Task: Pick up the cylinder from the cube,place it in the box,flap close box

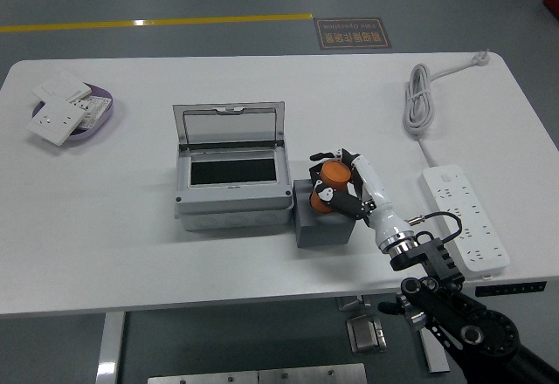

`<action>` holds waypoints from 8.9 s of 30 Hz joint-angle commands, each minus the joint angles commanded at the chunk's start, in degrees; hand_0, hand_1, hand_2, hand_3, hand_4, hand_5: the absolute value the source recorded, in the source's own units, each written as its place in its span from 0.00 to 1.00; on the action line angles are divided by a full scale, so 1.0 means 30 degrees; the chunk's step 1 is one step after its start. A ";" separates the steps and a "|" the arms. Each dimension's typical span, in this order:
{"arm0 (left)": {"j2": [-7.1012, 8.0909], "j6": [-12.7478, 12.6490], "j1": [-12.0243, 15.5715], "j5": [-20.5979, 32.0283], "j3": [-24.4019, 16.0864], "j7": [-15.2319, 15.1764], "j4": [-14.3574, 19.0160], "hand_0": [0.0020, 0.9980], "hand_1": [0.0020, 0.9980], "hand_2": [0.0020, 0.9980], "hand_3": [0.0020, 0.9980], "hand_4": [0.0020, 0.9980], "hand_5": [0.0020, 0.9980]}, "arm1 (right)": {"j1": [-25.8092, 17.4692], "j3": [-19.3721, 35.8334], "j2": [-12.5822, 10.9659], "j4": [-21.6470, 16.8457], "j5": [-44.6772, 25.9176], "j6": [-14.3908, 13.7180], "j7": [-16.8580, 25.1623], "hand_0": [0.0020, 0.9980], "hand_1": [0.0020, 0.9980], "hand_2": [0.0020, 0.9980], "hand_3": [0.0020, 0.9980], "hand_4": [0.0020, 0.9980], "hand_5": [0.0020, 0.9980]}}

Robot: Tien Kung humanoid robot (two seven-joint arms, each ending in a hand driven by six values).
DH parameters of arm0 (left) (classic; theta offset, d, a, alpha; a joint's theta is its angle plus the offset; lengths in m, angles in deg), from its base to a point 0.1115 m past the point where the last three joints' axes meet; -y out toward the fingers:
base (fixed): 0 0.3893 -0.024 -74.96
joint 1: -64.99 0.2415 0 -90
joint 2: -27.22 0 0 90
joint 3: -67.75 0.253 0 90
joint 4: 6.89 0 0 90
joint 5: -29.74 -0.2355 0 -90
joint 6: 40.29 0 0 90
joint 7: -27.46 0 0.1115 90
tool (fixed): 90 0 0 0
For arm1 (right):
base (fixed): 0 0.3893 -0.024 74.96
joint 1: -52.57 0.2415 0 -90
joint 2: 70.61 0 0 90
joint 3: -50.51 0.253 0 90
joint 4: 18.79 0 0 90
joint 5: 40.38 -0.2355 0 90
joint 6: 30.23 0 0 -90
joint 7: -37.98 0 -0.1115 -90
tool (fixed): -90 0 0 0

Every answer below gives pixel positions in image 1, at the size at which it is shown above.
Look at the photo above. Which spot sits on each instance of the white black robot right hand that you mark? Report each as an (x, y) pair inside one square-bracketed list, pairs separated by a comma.
[(375, 192)]

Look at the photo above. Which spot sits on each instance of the orange cylinder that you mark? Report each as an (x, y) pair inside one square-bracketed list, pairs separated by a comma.
[(336, 173)]

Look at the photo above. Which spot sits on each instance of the grey box with clear lid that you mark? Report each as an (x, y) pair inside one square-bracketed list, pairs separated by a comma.
[(231, 203)]

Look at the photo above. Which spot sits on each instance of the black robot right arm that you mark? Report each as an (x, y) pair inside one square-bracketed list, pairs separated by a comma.
[(463, 323)]

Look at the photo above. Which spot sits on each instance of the grey cube with round hole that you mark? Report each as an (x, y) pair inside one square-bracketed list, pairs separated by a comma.
[(319, 231)]

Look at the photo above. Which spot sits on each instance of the metal floor socket box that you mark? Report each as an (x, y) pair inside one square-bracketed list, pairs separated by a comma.
[(366, 333)]

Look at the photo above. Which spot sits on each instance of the white power strip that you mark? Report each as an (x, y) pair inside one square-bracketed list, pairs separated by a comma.
[(463, 209)]

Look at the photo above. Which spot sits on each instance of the brown floor sign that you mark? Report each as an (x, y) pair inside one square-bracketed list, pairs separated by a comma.
[(353, 33)]

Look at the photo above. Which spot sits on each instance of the black table control panel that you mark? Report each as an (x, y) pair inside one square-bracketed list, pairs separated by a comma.
[(511, 289)]

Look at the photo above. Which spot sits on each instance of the white table leg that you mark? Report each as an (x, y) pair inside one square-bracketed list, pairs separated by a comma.
[(109, 349), (436, 360)]

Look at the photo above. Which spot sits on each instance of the yellow floor tape line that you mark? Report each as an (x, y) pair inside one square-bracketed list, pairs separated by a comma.
[(174, 21)]

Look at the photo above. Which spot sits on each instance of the purple tray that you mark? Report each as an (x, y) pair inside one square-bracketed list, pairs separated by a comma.
[(98, 118)]

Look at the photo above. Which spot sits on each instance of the white socket plate with print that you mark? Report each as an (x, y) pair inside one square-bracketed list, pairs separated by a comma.
[(95, 109)]

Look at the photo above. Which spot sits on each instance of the small metal floor bracket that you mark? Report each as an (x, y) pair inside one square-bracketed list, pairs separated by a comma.
[(351, 303)]

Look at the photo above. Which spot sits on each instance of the grey metal base plate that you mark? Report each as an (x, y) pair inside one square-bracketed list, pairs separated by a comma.
[(257, 375)]

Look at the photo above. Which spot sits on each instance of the white switch plate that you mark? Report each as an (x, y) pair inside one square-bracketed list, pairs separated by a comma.
[(59, 85)]

